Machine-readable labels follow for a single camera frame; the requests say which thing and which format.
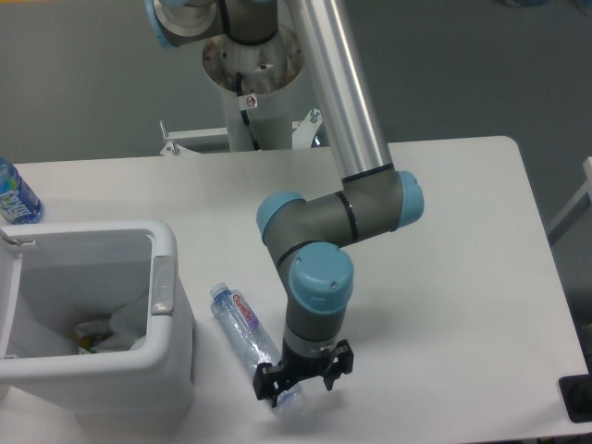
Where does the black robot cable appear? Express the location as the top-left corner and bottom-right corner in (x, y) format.
(235, 71), (262, 152)

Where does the white plastic wrapper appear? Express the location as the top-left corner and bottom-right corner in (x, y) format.
(100, 294), (148, 352)

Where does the clear plastic bottle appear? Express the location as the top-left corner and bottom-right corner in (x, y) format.
(210, 282), (281, 382)

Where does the white pedestal base frame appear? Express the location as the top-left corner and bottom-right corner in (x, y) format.
(159, 108), (328, 156)

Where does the trash inside the can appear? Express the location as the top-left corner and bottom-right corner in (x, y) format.
(73, 319), (113, 354)

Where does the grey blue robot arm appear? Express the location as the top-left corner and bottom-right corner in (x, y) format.
(145, 1), (424, 403)

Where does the white plastic trash can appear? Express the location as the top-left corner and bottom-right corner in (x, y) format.
(1, 220), (195, 415)

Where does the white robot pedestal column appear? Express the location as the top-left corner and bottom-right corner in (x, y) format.
(203, 24), (304, 152)

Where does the black clamp at table edge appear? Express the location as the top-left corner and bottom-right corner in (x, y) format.
(559, 374), (591, 424)

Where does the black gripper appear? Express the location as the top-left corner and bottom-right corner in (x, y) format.
(253, 339), (354, 408)

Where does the white frame at right edge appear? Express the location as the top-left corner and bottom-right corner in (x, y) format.
(547, 156), (591, 246)

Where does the blue labelled water bottle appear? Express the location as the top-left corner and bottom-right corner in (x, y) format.
(1, 158), (44, 225)

